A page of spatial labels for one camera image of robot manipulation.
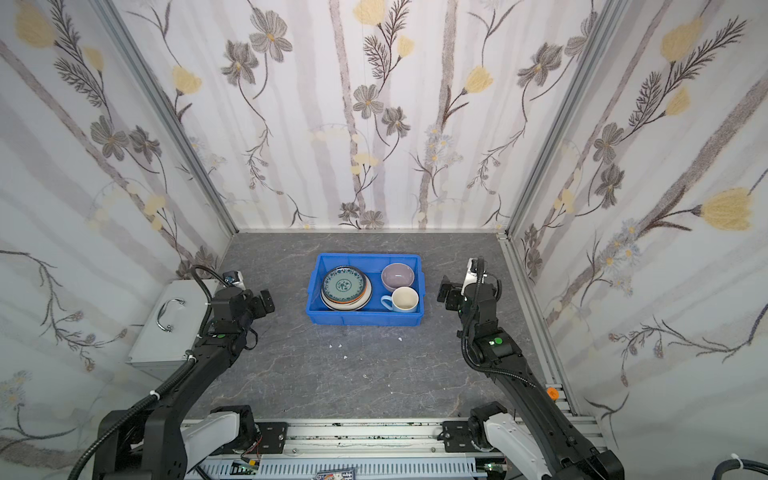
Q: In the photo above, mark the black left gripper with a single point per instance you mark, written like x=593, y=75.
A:
x=255, y=303

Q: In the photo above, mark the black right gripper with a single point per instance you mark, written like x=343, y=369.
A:
x=454, y=294

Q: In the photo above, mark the cream ceramic mug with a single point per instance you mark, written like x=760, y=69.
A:
x=401, y=300

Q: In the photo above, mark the lilac ceramic bowl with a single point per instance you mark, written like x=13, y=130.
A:
x=397, y=275

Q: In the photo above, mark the blue plastic bin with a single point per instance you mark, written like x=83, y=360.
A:
x=373, y=313

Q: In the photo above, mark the teal patterned plate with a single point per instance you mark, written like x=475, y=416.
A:
x=343, y=285

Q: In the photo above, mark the orange plate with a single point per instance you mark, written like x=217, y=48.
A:
x=355, y=305

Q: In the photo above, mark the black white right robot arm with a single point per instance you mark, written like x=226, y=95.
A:
x=536, y=437

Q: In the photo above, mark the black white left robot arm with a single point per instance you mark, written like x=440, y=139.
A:
x=180, y=396

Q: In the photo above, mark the grey metal case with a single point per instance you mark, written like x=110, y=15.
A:
x=169, y=330

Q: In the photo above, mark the orange capped brown bottle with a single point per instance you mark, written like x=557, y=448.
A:
x=553, y=393

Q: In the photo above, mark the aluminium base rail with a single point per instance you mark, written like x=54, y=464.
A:
x=232, y=445

